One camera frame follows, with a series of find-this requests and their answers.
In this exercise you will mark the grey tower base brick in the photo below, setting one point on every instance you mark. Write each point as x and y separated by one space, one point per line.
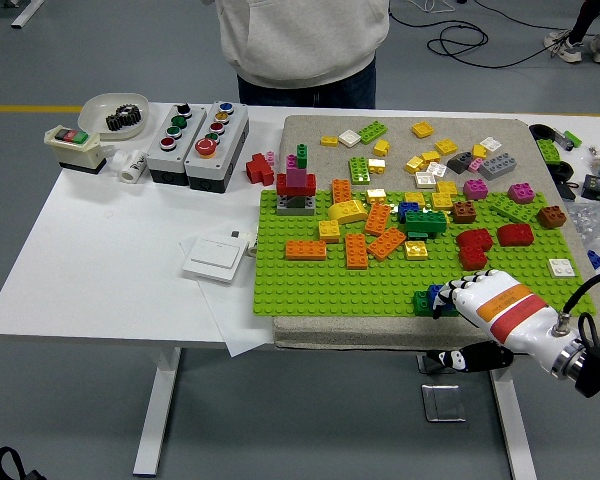
285 207

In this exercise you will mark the dark green long brick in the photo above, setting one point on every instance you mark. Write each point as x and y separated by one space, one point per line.
425 221
421 302

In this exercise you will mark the small blue sloped brick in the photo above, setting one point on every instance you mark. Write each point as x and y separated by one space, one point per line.
596 260

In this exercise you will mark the grey four-button box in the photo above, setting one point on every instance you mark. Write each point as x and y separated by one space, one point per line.
190 140

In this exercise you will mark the small dark green tower brick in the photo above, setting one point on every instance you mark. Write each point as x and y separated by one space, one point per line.
302 152

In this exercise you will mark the red cross-shaped brick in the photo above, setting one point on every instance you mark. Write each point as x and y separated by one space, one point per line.
257 170

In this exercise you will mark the light grey long brick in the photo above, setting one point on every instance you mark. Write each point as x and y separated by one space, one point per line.
497 167

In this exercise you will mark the white plug piece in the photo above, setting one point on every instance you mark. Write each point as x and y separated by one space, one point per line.
250 249

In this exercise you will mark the dark grey sloped brick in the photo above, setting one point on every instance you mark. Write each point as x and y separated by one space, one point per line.
459 163

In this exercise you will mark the pink square brick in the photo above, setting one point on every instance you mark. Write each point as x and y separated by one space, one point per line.
475 188
521 192

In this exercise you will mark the white table leg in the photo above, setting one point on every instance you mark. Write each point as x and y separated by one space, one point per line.
155 415
515 425

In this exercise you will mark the yellow curved brick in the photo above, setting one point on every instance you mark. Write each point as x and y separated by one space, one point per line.
347 211

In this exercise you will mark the blue square brick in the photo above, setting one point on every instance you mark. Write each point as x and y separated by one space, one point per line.
435 292
406 206

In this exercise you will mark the lime green medium brick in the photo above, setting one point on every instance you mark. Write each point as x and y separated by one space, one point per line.
548 150
359 170

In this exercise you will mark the silver cylinder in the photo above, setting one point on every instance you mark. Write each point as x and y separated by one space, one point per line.
562 141

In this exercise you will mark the small green block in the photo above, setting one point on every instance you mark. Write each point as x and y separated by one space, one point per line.
573 136

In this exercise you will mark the cream red-green switch box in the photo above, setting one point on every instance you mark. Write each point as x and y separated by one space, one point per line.
75 150

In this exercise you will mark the small black bracket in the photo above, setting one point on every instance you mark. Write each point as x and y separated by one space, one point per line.
570 190

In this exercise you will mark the lime green long brick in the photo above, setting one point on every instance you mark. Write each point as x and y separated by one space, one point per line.
372 132
512 207

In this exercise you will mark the lime green studded baseplate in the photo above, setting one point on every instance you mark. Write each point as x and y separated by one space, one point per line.
330 290

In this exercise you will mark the black gear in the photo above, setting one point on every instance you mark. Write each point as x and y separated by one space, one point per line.
115 122
132 116

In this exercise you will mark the red curved brick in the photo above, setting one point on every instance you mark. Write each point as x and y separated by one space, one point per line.
475 239
515 235

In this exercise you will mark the red wide tower brick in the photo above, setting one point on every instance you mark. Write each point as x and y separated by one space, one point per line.
286 184

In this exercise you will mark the yellow square brick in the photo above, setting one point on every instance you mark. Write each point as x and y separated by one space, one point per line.
414 197
381 148
414 164
445 146
479 151
423 129
431 157
416 250
329 230
329 141
376 194
377 166
447 187
442 200

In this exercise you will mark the orange long brick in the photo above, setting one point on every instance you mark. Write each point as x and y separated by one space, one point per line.
377 218
386 243
300 248
341 190
356 249

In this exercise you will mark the white bowl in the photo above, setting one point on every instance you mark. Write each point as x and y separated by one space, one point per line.
95 110

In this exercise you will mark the background person white sneakers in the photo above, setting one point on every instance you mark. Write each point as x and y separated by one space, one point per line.
570 47

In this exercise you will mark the white pipe fitting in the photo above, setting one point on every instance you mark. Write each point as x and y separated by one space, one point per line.
132 167

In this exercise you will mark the red square brick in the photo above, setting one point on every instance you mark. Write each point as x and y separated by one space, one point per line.
472 259

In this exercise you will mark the clear plastic bag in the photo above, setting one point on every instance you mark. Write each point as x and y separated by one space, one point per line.
590 220

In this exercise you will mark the white background table frame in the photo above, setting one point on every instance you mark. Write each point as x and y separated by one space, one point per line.
27 12

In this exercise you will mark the grey emergency stop button box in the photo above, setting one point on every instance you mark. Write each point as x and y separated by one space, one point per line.
230 145

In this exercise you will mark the white square flat brick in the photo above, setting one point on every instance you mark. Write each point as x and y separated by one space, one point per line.
425 179
436 169
562 267
350 138
491 144

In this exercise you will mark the brown square brick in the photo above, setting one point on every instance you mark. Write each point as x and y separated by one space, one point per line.
551 216
464 212

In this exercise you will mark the robot right hand white shell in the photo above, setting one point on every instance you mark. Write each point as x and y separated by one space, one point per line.
510 307

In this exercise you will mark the small pink tower brick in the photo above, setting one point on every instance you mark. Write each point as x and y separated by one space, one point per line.
291 160

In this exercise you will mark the silver floor socket plate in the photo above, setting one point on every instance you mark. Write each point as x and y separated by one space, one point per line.
443 403
422 367

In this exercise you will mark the dark olive tower brick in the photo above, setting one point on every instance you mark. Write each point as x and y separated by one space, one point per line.
295 201

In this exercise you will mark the white wall switch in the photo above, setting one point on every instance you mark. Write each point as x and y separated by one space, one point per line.
212 259

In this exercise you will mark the grey-brown foam mat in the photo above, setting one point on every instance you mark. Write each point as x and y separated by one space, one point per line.
320 125

